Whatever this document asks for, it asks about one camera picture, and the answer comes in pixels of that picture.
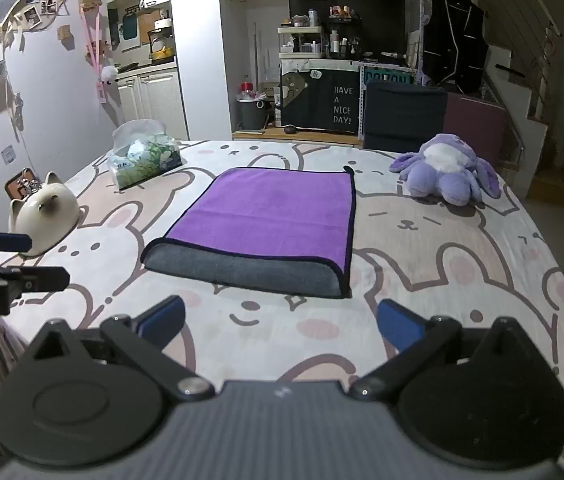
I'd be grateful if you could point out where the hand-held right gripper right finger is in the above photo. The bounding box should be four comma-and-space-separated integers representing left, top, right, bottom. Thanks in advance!
349, 299, 559, 402

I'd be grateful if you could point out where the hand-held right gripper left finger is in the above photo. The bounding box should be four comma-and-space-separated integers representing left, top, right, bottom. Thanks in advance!
24, 295, 216, 404

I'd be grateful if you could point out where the purple and grey towel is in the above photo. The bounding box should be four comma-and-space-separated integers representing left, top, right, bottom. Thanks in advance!
140, 165, 358, 300

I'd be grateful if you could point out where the white cat figurine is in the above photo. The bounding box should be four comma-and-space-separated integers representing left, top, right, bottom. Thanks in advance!
8, 171, 82, 257

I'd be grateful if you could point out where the brown tray with keys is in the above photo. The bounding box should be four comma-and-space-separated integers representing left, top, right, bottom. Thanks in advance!
4, 167, 41, 202

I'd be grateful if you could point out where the bunny printed blanket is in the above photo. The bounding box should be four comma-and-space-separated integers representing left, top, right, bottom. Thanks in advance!
0, 139, 564, 467

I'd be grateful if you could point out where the floral tissue pack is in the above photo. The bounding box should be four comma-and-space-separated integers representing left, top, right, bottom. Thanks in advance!
110, 119, 186, 191

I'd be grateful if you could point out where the purple plush toy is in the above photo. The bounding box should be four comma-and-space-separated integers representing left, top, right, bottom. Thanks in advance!
388, 133, 503, 207

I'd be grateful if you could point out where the white kitchen cabinet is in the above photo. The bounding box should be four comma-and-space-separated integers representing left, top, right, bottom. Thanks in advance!
113, 67, 189, 142

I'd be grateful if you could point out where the dark blue storage box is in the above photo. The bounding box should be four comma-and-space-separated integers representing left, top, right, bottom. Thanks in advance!
363, 80, 449, 154

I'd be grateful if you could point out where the maroon folding panel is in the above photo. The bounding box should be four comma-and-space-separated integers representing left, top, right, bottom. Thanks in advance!
443, 92, 509, 162

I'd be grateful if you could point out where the grey trash bin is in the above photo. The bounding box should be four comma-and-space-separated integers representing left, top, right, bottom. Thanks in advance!
236, 97, 270, 132

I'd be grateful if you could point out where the black printed curtain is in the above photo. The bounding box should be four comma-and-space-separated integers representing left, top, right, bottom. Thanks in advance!
280, 67, 361, 134

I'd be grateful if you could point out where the green sign plate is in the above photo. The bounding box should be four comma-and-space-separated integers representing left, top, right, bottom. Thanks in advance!
365, 70, 416, 86

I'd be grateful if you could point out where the glass kettle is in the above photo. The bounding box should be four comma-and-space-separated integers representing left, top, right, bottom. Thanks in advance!
147, 27, 176, 64

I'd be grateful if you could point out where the black hanging jacket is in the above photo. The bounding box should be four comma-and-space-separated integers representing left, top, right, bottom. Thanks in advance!
421, 0, 490, 96

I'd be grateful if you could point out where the black storage rack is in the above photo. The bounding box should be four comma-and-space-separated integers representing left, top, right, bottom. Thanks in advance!
325, 14, 363, 59

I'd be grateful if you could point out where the white storage rack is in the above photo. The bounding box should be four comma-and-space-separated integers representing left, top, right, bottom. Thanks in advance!
277, 24, 326, 60

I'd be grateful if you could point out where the pink strap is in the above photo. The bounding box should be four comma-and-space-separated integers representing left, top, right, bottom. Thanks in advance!
80, 7, 109, 104

